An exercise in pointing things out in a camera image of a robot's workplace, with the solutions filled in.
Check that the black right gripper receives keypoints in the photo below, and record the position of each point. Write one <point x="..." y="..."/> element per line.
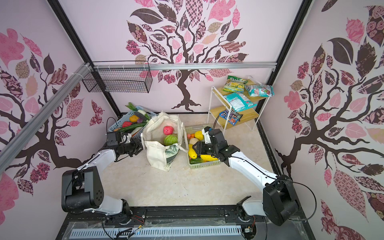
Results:
<point x="200" y="150"/>

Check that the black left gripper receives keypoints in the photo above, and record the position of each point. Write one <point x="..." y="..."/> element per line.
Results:
<point x="137" y="145"/>

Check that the beige canvas grocery bag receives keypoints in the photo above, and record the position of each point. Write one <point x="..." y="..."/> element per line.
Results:
<point x="163" y="138"/>

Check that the light green plastic basket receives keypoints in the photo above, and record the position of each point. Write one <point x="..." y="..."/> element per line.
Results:
<point x="191" y="130"/>

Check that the green cabbage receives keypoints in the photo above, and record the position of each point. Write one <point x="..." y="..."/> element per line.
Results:
<point x="170" y="140"/>

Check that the pink red pomegranate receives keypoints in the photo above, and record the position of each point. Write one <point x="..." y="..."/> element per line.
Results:
<point x="168" y="130"/>

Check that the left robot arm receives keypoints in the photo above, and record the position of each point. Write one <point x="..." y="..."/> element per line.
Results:
<point x="82" y="189"/>

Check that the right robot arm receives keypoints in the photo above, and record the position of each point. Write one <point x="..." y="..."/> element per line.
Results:
<point x="280" y="200"/>

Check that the blue dark candy bag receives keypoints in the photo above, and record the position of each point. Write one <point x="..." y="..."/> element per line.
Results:
<point x="233" y="117"/>

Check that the teal white snack bag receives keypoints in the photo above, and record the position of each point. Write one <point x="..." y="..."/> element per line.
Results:
<point x="239" y="102"/>

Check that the green yellow snack bag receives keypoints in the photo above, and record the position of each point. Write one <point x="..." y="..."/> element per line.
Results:
<point x="235" y="84"/>

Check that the teal pink snack bag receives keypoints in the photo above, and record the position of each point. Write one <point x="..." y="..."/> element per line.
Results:
<point x="260" y="91"/>

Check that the yellow corn cob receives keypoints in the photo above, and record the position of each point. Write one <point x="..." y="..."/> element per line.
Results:
<point x="208" y="158"/>

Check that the light blue plastic basket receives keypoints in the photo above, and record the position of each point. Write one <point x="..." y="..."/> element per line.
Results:
<point x="136" y="128"/>

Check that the long green cucumber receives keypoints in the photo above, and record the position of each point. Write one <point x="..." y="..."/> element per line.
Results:
<point x="131" y="127"/>

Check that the white garlic bulb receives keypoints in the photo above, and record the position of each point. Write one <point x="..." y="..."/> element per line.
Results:
<point x="193" y="141"/>

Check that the yellow mango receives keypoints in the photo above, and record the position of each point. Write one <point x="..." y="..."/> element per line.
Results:
<point x="192" y="153"/>

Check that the yellow bell pepper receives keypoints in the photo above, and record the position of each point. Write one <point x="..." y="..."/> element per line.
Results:
<point x="134" y="119"/>

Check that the dark purple eggplant back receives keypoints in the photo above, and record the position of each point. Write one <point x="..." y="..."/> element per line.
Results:
<point x="142" y="115"/>

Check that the white wooden two-tier shelf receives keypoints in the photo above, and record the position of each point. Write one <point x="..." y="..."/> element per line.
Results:
<point x="218" y="104"/>

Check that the white vented strip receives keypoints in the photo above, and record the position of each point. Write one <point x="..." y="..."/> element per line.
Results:
<point x="159" y="233"/>

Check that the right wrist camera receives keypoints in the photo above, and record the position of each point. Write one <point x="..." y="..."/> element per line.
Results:
<point x="205" y="132"/>

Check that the black wire wall basket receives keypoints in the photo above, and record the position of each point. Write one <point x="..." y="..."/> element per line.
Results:
<point x="119" y="77"/>

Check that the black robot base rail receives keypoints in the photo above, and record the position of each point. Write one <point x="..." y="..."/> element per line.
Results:
<point x="254" y="228"/>

